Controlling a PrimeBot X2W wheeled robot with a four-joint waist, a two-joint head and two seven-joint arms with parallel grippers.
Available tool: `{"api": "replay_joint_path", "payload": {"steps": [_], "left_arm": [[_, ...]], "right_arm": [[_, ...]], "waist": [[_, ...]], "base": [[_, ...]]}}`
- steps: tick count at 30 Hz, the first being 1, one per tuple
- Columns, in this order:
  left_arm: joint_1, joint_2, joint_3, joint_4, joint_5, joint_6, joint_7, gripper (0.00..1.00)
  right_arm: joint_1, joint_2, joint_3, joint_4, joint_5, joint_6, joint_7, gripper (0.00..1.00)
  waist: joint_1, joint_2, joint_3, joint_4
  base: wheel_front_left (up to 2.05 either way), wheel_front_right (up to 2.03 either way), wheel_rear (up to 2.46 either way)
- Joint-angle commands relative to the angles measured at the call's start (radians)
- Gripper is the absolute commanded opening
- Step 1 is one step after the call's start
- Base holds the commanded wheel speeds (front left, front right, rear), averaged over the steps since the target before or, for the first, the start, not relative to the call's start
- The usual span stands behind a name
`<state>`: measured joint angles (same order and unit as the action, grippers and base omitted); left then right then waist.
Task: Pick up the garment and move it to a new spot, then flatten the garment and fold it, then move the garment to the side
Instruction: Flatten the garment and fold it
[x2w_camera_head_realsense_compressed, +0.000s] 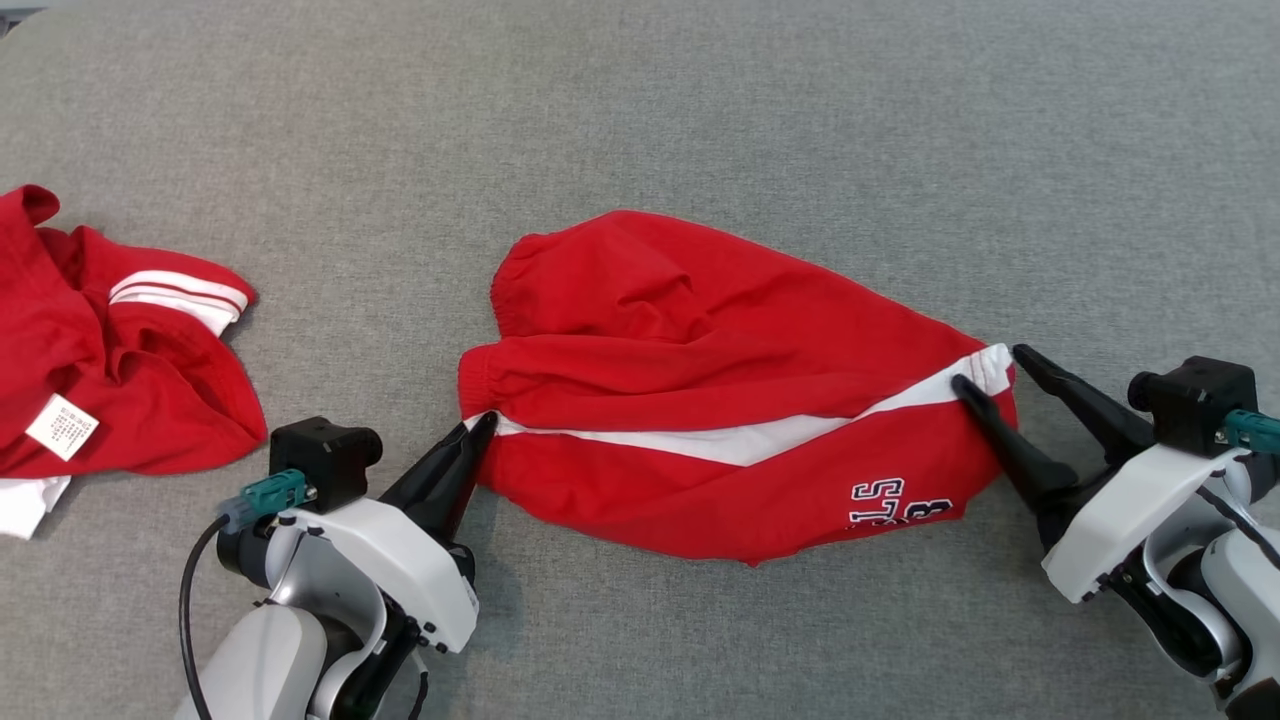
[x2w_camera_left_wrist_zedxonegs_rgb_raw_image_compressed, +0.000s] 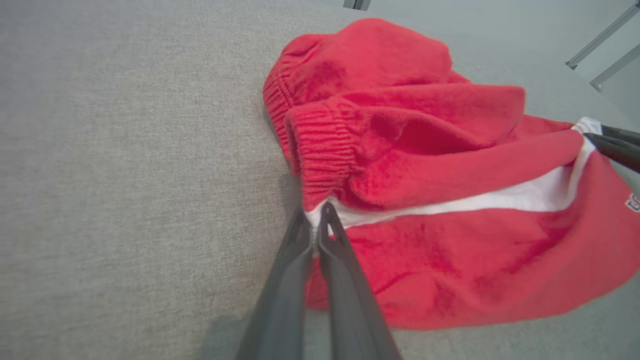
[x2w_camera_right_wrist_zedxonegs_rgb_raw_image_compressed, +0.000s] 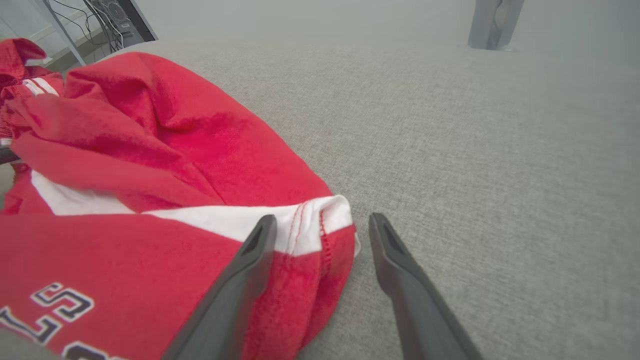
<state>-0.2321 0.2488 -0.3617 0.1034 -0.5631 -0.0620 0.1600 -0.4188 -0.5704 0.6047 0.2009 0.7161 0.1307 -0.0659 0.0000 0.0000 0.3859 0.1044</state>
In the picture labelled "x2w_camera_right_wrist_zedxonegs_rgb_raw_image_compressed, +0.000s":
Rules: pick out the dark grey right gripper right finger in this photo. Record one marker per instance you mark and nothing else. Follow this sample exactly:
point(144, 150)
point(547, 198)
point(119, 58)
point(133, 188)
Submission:
point(420, 310)

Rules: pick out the slim grey partition frame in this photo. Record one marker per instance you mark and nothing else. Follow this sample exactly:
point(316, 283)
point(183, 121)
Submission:
point(62, 30)

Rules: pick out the black computer tower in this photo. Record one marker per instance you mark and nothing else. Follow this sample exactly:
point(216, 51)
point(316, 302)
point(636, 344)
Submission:
point(125, 20)

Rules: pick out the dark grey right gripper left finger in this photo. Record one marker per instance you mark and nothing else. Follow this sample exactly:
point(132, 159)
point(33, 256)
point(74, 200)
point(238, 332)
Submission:
point(230, 305)

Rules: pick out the grey double partition post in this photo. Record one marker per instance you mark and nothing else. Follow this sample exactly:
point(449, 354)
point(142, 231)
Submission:
point(485, 25)

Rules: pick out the red shorts with white band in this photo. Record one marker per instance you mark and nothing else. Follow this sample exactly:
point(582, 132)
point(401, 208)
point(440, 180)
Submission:
point(150, 260)

